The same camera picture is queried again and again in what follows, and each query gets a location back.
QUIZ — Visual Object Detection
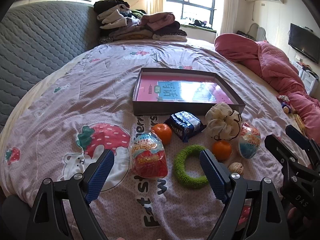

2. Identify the pink quilt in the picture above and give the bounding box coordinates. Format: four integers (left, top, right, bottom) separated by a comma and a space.
214, 33, 320, 133

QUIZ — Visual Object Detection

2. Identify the yellow packet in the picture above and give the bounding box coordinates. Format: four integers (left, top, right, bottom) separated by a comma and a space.
294, 114, 307, 133

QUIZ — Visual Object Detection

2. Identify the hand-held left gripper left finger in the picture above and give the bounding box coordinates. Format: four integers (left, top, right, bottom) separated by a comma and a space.
26, 149, 115, 240

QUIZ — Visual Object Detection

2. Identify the blue toy egg packet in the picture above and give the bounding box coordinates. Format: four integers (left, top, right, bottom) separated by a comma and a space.
237, 122, 262, 159

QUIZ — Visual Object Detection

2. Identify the pile of folded clothes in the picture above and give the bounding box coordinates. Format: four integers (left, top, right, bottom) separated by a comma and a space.
94, 0, 188, 44

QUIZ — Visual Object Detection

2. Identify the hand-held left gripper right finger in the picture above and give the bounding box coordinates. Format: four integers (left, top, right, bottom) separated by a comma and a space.
199, 149, 292, 240

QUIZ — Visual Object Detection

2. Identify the pink book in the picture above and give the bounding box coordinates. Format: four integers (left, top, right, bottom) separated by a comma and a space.
137, 74, 238, 104

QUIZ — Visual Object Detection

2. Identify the grey quilted headboard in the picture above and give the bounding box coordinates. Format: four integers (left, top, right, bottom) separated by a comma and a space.
0, 1, 102, 133

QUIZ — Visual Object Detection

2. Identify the dark cloth bundle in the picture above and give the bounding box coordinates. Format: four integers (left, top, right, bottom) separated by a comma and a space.
189, 19, 217, 30

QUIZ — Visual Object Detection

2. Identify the green fluffy ring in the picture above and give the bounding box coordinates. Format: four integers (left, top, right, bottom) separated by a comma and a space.
174, 144, 213, 189

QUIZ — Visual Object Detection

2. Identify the strawberry printed bed cover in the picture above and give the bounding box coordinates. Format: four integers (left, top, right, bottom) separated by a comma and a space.
0, 41, 313, 240

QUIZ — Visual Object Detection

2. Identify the white curved chair back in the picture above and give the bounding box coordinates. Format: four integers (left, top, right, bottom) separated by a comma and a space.
246, 22, 268, 42

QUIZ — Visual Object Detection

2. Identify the person's right hand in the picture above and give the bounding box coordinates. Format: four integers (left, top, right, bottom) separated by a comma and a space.
287, 203, 303, 225

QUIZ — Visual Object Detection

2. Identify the white drawer cabinet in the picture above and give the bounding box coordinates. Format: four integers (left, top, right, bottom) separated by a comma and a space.
291, 61, 320, 97

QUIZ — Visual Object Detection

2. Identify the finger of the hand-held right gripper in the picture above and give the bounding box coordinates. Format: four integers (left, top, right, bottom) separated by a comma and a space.
264, 134, 304, 173
286, 124, 320, 160

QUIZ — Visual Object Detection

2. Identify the black television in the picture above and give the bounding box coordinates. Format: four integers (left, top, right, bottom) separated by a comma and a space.
288, 23, 320, 64

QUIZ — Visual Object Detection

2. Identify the red toy egg packet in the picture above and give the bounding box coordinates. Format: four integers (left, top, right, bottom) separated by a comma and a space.
129, 130, 168, 179

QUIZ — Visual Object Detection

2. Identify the shallow grey cardboard box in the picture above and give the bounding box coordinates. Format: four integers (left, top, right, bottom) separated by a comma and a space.
132, 67, 246, 117

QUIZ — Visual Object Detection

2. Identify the green windowsill mat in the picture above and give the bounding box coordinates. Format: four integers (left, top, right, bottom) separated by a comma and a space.
180, 23, 217, 33

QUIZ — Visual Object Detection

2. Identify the small doll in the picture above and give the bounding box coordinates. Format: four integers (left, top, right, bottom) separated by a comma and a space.
277, 95, 297, 114

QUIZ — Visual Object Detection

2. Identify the cream mesh scrunchie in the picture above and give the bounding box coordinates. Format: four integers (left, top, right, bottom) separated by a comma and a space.
205, 102, 243, 140

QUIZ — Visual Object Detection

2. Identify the orange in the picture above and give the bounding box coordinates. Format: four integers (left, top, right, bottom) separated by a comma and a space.
212, 140, 232, 161
151, 123, 173, 146

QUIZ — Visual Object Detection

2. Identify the beige bed sheet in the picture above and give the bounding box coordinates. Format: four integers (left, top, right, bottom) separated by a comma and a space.
232, 61, 310, 140

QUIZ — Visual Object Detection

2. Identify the dark handbag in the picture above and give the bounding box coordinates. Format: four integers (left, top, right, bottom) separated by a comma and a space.
237, 30, 257, 40

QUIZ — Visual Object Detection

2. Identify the walnut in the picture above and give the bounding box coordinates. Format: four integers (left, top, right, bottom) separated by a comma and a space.
228, 162, 244, 175

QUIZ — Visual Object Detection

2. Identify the blue cookie packet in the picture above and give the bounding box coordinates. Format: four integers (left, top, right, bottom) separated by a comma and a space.
164, 111, 207, 143

